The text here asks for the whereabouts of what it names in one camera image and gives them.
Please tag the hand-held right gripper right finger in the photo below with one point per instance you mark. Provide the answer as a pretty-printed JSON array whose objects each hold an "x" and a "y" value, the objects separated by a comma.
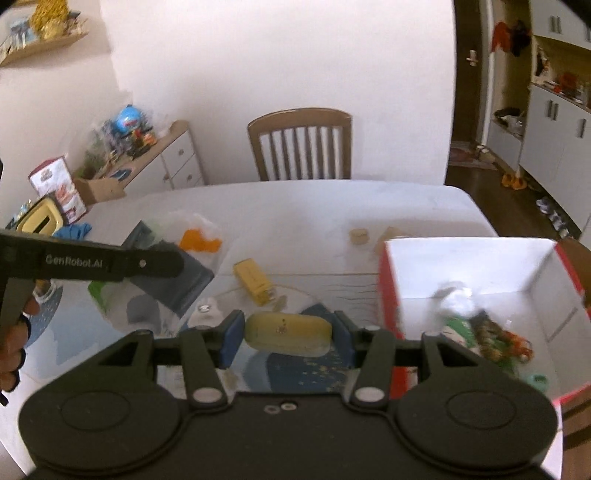
[{"x": 347, "y": 339}]

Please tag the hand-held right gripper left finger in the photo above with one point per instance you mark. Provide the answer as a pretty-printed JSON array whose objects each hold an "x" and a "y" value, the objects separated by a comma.
[{"x": 231, "y": 339}]

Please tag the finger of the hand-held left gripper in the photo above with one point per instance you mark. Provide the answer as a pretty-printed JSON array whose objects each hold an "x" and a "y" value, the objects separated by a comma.
[{"x": 159, "y": 262}]

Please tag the green white plush toy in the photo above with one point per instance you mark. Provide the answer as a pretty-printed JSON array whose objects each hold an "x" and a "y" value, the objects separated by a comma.
[{"x": 459, "y": 333}]

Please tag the red shoebox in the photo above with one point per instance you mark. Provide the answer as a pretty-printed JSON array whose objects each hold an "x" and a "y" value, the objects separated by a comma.
[{"x": 489, "y": 267}]

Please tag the person's left hand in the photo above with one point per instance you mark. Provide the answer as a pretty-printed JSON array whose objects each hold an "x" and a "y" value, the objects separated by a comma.
[{"x": 11, "y": 355}]

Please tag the blue cloth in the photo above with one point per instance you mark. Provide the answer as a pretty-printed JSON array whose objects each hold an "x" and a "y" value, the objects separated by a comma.
[{"x": 73, "y": 231}]

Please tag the dark blue pouch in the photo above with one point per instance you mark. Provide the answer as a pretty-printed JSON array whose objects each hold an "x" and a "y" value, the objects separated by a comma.
[{"x": 184, "y": 286}]

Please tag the small glass item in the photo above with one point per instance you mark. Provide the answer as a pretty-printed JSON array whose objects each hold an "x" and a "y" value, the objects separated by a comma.
[{"x": 206, "y": 308}]

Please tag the yellow black container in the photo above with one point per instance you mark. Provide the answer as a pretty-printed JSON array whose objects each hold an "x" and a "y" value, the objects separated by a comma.
[{"x": 39, "y": 217}]

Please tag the yellow cardboard box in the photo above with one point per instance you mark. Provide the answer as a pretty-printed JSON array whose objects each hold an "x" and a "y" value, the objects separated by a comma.
[{"x": 254, "y": 281}]

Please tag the red white toy box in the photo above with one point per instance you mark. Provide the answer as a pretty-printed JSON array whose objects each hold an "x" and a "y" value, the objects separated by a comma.
[{"x": 57, "y": 184}]

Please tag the round wooden piece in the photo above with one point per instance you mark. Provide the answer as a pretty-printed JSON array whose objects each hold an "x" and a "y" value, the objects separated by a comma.
[{"x": 359, "y": 236}]

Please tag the white wooden sideboard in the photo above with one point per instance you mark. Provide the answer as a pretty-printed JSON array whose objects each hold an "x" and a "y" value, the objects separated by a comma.
[{"x": 180, "y": 157}]

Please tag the white crumpled wrapper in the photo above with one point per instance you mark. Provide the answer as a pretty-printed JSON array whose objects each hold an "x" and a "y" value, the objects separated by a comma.
[{"x": 455, "y": 300}]

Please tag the blue round toy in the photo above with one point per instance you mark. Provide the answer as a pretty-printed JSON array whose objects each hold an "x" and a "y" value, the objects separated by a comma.
[{"x": 130, "y": 121}]

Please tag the wooden slatted chair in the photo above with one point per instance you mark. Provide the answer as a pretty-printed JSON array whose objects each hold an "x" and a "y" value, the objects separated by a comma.
[{"x": 300, "y": 120}]

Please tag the orange slippers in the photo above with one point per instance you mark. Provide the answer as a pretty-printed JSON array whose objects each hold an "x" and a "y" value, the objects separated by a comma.
[{"x": 513, "y": 181}]

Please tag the grey shoes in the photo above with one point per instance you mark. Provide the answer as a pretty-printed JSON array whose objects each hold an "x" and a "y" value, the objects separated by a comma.
[{"x": 553, "y": 217}]

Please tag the dark wooden door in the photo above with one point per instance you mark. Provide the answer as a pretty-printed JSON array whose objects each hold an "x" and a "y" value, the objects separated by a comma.
[{"x": 471, "y": 69}]

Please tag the red hanging garment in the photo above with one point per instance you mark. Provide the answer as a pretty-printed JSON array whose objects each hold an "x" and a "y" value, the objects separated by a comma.
[{"x": 501, "y": 37}]

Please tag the black hanging cap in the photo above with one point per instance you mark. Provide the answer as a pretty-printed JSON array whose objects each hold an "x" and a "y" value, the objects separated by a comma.
[{"x": 521, "y": 38}]

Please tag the wooden wall shelf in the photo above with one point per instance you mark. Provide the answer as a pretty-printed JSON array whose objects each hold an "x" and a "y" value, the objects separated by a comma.
[{"x": 41, "y": 46}]

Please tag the white wall cabinet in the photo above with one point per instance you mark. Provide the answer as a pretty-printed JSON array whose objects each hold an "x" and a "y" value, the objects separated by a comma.
[{"x": 554, "y": 106}]

